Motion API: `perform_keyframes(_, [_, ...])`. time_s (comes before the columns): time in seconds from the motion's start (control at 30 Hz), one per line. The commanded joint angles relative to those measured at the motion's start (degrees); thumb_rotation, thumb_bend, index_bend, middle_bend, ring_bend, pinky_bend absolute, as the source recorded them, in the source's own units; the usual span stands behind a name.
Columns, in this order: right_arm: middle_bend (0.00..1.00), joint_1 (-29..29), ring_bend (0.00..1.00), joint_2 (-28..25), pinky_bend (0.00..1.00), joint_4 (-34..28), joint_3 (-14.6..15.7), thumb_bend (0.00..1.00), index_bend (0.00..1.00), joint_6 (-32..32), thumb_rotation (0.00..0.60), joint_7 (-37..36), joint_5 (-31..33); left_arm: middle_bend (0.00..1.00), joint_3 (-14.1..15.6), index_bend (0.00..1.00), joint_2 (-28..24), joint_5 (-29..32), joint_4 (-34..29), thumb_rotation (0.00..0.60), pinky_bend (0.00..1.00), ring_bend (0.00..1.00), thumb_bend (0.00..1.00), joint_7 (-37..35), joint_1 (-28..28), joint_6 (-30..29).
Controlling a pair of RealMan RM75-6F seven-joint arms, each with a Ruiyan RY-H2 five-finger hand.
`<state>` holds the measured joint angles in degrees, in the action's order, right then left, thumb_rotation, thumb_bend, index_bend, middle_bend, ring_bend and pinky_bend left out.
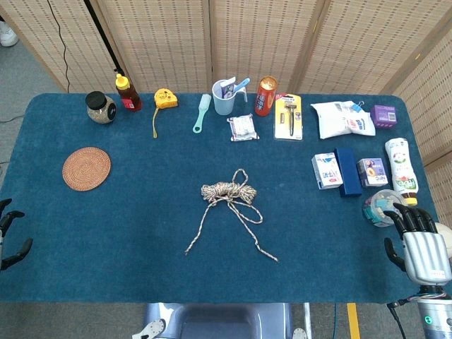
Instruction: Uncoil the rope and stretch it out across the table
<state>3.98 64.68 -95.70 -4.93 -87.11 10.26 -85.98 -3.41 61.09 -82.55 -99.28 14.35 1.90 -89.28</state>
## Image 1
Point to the glass jar black lid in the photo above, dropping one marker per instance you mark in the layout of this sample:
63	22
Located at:
100	111

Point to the white shoe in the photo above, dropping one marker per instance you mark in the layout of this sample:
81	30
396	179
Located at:
7	35

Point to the bamboo folding screen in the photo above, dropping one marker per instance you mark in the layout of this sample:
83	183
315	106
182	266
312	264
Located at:
169	42

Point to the white sauce bottle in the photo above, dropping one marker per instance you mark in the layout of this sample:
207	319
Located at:
400	166

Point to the white plastic bag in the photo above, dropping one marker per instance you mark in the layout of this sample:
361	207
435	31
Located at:
335	120

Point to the clear tub of clips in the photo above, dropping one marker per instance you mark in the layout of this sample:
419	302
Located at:
374	208

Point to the blue toothbrush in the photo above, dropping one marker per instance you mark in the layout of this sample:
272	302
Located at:
243	84

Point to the mint green brush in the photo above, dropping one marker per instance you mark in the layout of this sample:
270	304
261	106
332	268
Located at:
203	106

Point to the razor in yellow package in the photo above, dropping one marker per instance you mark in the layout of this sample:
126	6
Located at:
282	130

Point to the blue felt table cover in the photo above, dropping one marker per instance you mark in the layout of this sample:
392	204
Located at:
141	229

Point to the yellow tape measure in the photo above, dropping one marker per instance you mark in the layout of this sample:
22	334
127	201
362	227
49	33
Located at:
165	99

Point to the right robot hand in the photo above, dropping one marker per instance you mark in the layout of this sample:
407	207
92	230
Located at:
423	250

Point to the light blue cup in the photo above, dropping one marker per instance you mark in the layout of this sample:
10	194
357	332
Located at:
223	104

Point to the white blue carton box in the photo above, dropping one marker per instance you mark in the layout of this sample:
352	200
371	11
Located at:
326	171

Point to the round woven coaster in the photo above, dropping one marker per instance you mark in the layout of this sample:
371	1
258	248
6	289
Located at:
86	169

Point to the honey bottle yellow cap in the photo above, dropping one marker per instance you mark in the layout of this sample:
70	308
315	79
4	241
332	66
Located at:
129	97

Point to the black stand pole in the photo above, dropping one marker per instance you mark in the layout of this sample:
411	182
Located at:
104	35

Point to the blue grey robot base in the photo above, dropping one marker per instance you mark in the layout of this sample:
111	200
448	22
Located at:
219	321

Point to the white snack packet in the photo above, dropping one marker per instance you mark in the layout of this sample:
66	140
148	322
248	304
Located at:
242	127

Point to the blue binder clip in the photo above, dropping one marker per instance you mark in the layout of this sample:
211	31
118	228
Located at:
356	107

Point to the purple fruit print box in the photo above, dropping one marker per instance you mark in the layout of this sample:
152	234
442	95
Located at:
372	173

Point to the white metal leg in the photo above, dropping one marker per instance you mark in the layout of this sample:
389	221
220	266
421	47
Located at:
307	318

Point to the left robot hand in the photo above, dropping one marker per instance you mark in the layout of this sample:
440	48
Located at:
16	214

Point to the orange soda can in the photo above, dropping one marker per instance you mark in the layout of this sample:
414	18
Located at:
265	100

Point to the dark blue long box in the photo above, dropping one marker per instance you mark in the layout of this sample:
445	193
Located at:
347	173

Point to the toothpaste tube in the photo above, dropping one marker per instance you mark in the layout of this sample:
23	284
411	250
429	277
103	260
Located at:
227	88

